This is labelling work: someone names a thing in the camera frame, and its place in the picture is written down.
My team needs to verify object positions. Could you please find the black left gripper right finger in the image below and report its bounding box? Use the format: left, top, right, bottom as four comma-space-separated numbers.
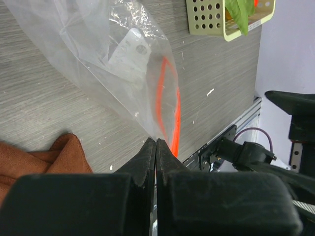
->
156, 139, 302, 236

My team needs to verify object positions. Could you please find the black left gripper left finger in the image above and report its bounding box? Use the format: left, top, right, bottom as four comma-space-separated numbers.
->
0, 138, 156, 236

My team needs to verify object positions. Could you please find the clear zip top bag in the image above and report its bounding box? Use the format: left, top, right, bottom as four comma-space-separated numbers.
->
5, 0, 181, 156

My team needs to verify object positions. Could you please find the green leafy vegetable toy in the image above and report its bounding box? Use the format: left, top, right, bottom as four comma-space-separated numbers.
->
225, 0, 255, 36

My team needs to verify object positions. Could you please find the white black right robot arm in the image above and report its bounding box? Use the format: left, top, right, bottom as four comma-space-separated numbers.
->
198, 90, 315, 202

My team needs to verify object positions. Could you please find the brown cloth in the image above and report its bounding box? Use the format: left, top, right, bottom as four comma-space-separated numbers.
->
0, 133, 93, 202

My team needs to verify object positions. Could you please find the pale green perforated basket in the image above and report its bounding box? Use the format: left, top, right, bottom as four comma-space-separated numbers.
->
186, 0, 276, 42

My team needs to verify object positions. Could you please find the yellow banana toy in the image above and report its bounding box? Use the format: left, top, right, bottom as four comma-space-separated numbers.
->
225, 8, 235, 21

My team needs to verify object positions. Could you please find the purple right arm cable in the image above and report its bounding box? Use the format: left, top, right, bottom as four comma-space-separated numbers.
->
233, 127, 275, 155

